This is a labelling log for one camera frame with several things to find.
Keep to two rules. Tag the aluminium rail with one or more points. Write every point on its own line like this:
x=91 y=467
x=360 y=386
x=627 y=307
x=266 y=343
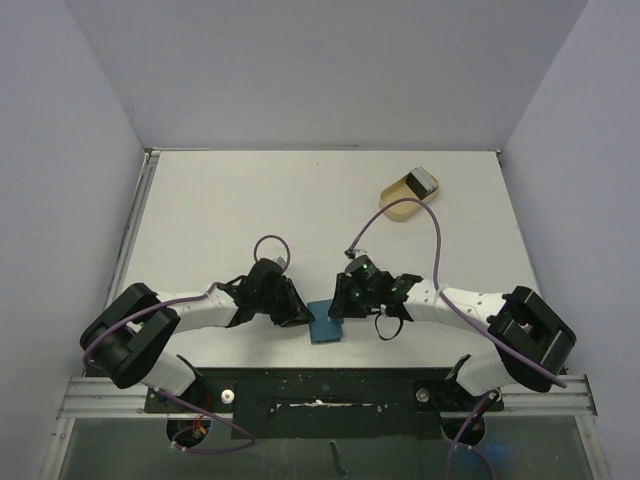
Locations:
x=144 y=183
x=576 y=399
x=99 y=398

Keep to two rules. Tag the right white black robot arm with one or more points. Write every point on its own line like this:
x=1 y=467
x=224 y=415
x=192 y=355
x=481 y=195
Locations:
x=531 y=342

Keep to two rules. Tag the right aluminium rail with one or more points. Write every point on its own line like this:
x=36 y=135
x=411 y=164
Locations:
x=576 y=399

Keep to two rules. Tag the blue card holder wallet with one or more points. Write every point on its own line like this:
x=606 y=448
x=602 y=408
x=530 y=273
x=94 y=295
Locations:
x=324 y=329

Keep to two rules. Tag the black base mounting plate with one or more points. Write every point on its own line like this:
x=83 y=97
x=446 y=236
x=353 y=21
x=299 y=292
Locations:
x=334 y=403

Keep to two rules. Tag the stack of cards in tray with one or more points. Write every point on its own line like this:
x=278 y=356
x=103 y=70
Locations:
x=421 y=183

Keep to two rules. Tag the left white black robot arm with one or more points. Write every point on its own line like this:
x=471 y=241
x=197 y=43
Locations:
x=127 y=340

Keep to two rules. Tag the front aluminium rail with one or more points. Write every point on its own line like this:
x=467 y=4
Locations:
x=99 y=398

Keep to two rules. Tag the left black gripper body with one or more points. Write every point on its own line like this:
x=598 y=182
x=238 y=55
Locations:
x=278 y=303

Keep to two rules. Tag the left aluminium rail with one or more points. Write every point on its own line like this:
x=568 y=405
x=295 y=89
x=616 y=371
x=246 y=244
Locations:
x=144 y=183

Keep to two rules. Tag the tan oval wooden tray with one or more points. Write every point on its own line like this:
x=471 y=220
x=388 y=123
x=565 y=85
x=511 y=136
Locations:
x=398 y=202

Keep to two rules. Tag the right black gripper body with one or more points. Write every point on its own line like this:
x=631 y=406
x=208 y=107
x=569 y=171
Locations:
x=343 y=295

